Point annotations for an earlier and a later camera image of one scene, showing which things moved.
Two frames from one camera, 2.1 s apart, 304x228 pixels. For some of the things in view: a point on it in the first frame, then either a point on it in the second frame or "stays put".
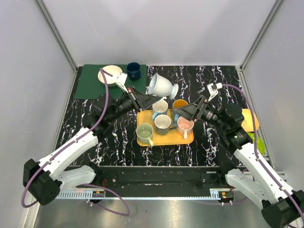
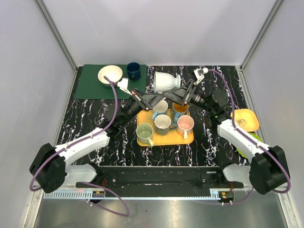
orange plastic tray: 173,137 stays put
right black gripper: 192,111 -> 184,94
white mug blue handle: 159,108 stays put
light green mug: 144,132 stays put
